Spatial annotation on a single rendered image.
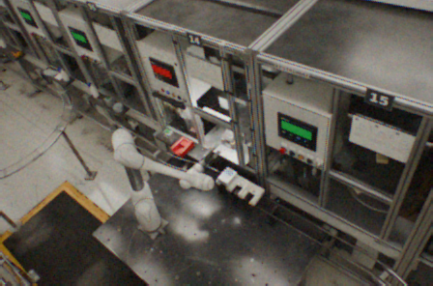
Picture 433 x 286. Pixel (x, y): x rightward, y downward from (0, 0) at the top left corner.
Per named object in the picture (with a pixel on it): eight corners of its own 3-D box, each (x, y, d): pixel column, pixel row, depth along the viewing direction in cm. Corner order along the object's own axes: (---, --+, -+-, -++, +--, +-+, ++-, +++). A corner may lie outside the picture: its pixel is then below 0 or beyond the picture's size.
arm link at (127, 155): (146, 160, 231) (141, 147, 240) (123, 153, 219) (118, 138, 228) (135, 174, 234) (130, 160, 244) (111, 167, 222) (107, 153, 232)
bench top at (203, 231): (94, 236, 287) (92, 234, 284) (181, 151, 338) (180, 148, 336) (245, 371, 208) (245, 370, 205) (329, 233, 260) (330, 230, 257)
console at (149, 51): (150, 91, 291) (132, 42, 259) (173, 71, 305) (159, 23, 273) (187, 108, 269) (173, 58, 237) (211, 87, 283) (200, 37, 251)
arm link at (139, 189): (136, 214, 281) (129, 194, 296) (156, 207, 285) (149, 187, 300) (111, 148, 229) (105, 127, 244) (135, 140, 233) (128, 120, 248)
